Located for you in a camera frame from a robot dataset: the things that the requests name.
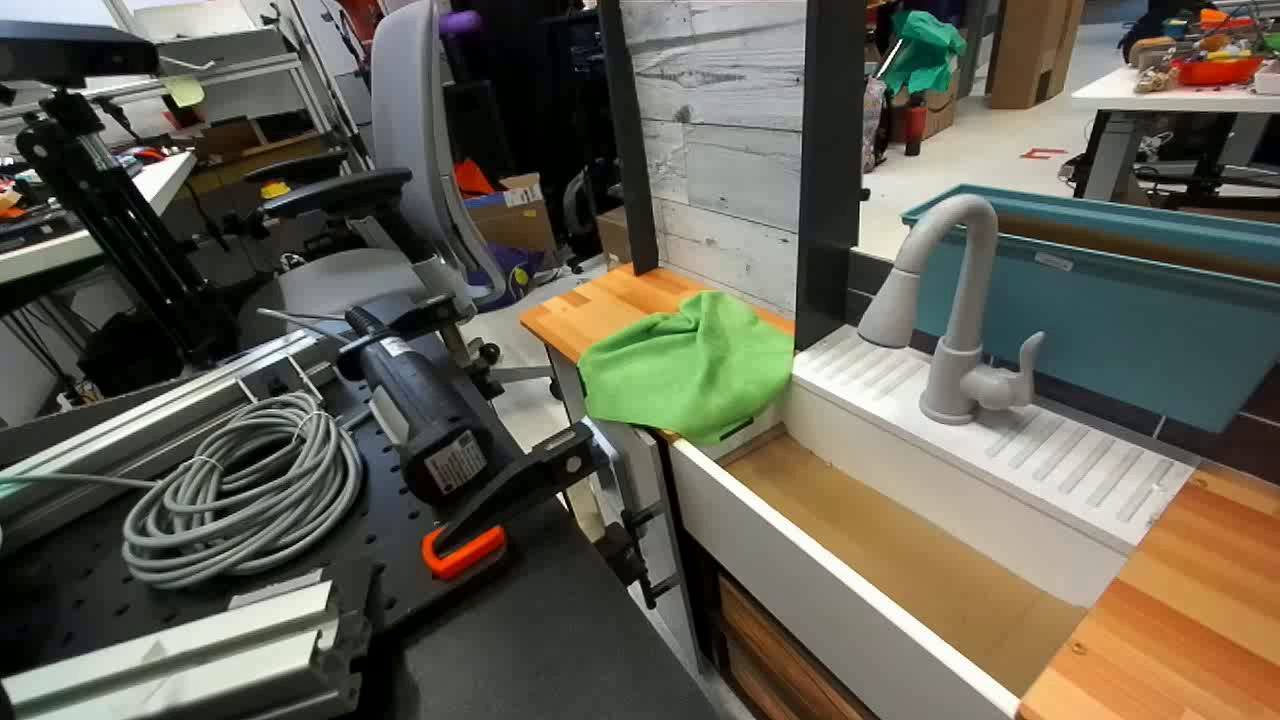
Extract grey curved sink faucet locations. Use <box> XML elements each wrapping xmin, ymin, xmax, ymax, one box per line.
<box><xmin>855</xmin><ymin>194</ymin><xmax>1054</xmax><ymax>429</ymax></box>

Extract green microfibre cloth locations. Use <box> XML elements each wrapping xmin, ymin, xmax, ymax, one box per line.
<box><xmin>576</xmin><ymin>287</ymin><xmax>800</xmax><ymax>448</ymax></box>

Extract plain wooden countertop slab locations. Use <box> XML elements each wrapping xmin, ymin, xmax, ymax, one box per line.
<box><xmin>516</xmin><ymin>261</ymin><xmax>800</xmax><ymax>448</ymax></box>

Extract black clamp with orange trigger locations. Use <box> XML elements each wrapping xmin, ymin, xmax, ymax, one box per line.
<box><xmin>415</xmin><ymin>419</ymin><xmax>601</xmax><ymax>585</ymax></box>

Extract small open cardboard box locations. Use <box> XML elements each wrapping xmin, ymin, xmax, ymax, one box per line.
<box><xmin>462</xmin><ymin>172</ymin><xmax>566</xmax><ymax>266</ymax></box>

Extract grey wood-pattern back panel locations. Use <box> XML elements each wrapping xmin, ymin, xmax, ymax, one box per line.
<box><xmin>617</xmin><ymin>0</ymin><xmax>813</xmax><ymax>321</ymax></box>

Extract grey office chair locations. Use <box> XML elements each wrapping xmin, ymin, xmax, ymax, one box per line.
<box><xmin>258</xmin><ymin>0</ymin><xmax>521</xmax><ymax>351</ymax></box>

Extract white toy kitchen sink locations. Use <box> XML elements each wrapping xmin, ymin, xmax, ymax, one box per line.
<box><xmin>666</xmin><ymin>325</ymin><xmax>1201</xmax><ymax>720</ymax></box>

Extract green fabric toy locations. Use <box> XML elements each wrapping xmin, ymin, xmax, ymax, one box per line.
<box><xmin>878</xmin><ymin>8</ymin><xmax>969</xmax><ymax>103</ymax></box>

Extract long teal plastic bin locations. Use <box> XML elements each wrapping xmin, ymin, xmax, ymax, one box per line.
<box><xmin>901</xmin><ymin>181</ymin><xmax>1280</xmax><ymax>442</ymax></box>

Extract tall cardboard box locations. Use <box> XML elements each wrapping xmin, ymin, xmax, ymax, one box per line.
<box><xmin>986</xmin><ymin>0</ymin><xmax>1080</xmax><ymax>111</ymax></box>

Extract short aluminium extrusion block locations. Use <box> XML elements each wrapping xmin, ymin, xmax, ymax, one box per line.
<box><xmin>0</xmin><ymin>573</ymin><xmax>369</xmax><ymax>720</ymax></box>

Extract white background table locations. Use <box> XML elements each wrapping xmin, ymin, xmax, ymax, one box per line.
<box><xmin>1068</xmin><ymin>62</ymin><xmax>1280</xmax><ymax>208</ymax></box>

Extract wooden countertop with cutout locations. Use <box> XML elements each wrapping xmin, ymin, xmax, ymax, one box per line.
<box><xmin>1016</xmin><ymin>463</ymin><xmax>1280</xmax><ymax>720</ymax></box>

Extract red bowl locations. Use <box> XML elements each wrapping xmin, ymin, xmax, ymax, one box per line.
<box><xmin>1172</xmin><ymin>47</ymin><xmax>1264</xmax><ymax>94</ymax></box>

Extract black frame post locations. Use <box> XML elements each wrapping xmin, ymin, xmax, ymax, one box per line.
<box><xmin>791</xmin><ymin>0</ymin><xmax>872</xmax><ymax>351</ymax></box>
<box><xmin>593</xmin><ymin>0</ymin><xmax>666</xmax><ymax>280</ymax></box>

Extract grey coiled cable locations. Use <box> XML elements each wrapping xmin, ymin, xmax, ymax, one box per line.
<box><xmin>120</xmin><ymin>388</ymin><xmax>369</xmax><ymax>591</ymax></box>

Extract long aluminium extrusion rail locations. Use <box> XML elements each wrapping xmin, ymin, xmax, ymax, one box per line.
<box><xmin>0</xmin><ymin>325</ymin><xmax>342</xmax><ymax>488</ymax></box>

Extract black camera tripod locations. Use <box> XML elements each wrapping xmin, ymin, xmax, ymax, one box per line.
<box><xmin>14</xmin><ymin>85</ymin><xmax>249</xmax><ymax>369</ymax></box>

